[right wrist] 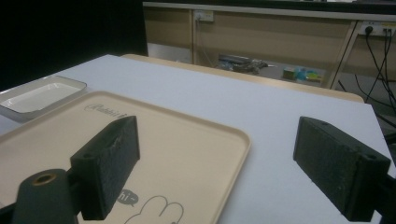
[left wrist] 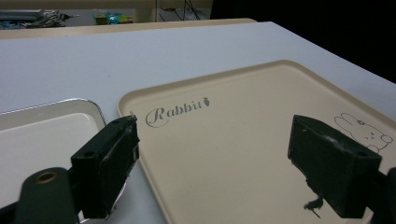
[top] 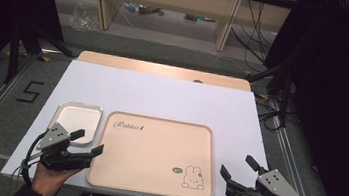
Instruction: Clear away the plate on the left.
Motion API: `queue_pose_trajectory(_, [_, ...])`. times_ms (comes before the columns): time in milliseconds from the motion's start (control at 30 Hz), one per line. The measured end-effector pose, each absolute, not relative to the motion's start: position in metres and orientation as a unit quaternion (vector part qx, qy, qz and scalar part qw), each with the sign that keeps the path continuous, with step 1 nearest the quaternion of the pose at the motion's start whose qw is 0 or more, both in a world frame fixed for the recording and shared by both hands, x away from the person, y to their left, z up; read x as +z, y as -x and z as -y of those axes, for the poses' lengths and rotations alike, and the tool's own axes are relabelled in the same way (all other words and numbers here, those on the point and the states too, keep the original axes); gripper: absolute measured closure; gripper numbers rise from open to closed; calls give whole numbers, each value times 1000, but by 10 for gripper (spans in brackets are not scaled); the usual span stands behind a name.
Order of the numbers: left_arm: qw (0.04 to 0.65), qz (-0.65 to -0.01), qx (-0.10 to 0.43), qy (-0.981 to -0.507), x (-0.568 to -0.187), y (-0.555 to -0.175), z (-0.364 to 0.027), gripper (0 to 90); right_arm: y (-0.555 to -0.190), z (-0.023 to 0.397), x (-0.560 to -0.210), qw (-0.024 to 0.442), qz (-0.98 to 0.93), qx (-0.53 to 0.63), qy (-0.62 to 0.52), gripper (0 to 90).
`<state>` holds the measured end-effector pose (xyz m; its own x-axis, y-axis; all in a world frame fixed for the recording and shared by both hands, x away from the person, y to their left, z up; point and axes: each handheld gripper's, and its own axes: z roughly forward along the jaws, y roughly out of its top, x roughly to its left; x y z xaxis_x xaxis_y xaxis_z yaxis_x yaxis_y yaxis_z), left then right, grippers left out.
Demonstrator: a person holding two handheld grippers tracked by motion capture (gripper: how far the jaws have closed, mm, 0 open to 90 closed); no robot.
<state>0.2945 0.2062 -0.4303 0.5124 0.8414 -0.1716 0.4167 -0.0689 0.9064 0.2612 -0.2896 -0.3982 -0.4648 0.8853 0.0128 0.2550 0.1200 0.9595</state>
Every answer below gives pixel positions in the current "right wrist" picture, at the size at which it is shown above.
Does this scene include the black curtain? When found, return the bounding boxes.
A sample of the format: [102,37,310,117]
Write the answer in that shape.
[0,0,149,91]

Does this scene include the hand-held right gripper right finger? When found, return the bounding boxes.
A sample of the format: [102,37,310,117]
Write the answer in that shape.
[292,116,392,223]

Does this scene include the dark clutter on floor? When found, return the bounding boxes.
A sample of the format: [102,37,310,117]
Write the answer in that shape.
[217,54,276,76]

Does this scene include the beige plastic tray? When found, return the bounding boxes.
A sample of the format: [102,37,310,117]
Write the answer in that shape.
[0,90,252,224]

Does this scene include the black cable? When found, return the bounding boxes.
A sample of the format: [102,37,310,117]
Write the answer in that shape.
[337,26,396,129]

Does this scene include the white wall socket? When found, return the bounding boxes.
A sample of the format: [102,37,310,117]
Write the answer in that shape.
[193,9,215,22]

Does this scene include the white power strip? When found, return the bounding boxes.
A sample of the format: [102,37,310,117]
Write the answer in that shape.
[358,21,396,37]

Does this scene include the white rectangular dish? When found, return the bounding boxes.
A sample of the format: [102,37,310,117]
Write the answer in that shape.
[0,75,88,123]

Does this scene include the colourful boxes on floor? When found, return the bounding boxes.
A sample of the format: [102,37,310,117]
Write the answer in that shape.
[282,66,323,83]

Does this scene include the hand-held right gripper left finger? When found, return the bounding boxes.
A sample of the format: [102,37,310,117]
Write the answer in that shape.
[69,115,141,221]

